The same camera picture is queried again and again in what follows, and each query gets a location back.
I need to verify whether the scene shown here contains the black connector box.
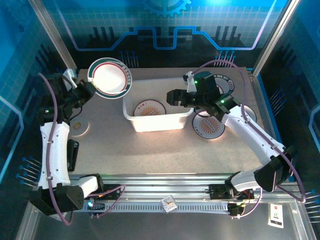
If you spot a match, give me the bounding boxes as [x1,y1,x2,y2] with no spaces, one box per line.
[227,202,245,218]
[86,197,106,218]

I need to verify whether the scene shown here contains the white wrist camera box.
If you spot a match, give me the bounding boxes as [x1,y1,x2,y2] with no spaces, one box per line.
[183,71,198,94]
[62,68,79,90]

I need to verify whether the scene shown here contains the white plastic bin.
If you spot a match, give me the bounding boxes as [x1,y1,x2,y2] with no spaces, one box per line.
[122,76,195,133]

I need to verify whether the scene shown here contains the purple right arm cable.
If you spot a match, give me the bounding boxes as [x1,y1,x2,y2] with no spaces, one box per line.
[192,59,307,220]

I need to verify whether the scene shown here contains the aluminium mounting rail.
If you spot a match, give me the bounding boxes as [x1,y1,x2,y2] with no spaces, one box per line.
[69,172,301,201]

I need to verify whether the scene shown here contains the small white tag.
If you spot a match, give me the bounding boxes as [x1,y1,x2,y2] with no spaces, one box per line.
[159,194,178,213]

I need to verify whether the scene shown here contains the white plate green lettered rim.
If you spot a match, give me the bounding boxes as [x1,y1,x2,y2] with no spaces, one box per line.
[212,76,236,97]

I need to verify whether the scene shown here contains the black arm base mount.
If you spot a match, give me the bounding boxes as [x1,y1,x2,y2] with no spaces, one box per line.
[98,183,126,201]
[208,183,256,201]

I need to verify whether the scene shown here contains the white card red logo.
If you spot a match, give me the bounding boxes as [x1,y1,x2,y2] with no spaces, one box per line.
[267,202,285,229]

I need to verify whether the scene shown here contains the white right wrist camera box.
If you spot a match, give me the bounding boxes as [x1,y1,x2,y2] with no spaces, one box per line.
[183,71,198,94]

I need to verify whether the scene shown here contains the aluminium frame post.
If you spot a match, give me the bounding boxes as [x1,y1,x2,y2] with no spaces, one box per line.
[27,0,80,75]
[252,0,301,77]

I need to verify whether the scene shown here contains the white plate green red rim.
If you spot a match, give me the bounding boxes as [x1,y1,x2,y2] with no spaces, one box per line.
[87,57,133,100]

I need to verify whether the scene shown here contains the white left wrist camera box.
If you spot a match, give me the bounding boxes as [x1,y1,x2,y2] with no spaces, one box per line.
[62,68,79,90]

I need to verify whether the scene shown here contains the grey slotted cable duct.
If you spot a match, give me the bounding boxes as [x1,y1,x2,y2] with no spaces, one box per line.
[83,201,231,215]

